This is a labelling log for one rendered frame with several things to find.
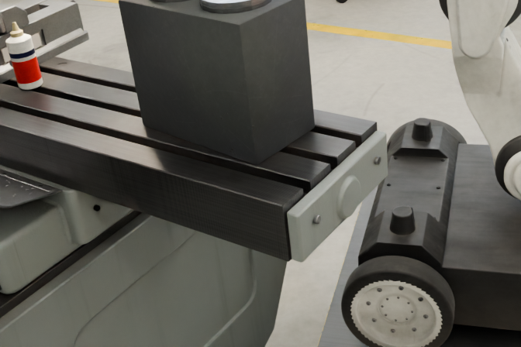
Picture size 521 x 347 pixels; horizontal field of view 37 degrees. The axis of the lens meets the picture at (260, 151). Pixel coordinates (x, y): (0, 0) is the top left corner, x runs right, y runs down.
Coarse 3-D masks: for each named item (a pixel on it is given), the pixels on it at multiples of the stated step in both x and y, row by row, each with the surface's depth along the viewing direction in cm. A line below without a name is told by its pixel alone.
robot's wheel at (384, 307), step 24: (384, 264) 134; (408, 264) 133; (360, 288) 136; (384, 288) 136; (408, 288) 135; (432, 288) 131; (360, 312) 140; (384, 312) 139; (408, 312) 138; (432, 312) 136; (360, 336) 141; (384, 336) 142; (408, 336) 140; (432, 336) 136
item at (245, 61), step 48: (144, 0) 99; (192, 0) 96; (240, 0) 90; (288, 0) 93; (144, 48) 101; (192, 48) 94; (240, 48) 88; (288, 48) 94; (144, 96) 106; (192, 96) 98; (240, 96) 92; (288, 96) 97; (240, 144) 96; (288, 144) 100
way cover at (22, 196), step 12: (0, 180) 114; (12, 180) 114; (24, 180) 114; (0, 192) 109; (12, 192) 109; (24, 192) 109; (36, 192) 110; (48, 192) 110; (0, 204) 103; (12, 204) 104
